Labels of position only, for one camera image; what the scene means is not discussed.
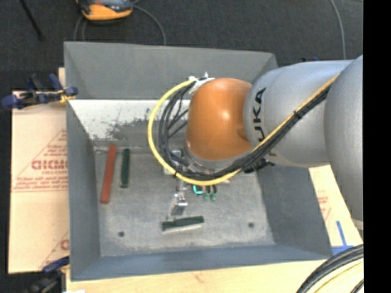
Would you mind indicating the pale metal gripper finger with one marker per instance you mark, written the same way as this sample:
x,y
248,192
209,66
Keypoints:
x,y
171,210
182,202

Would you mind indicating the dark green flat block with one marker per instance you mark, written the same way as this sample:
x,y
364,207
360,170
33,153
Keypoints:
x,y
125,168
186,222

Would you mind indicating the grey metal bin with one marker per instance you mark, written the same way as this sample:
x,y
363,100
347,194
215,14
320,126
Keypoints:
x,y
220,212

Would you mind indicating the red-brown flat block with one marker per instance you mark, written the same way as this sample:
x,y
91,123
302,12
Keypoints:
x,y
108,175

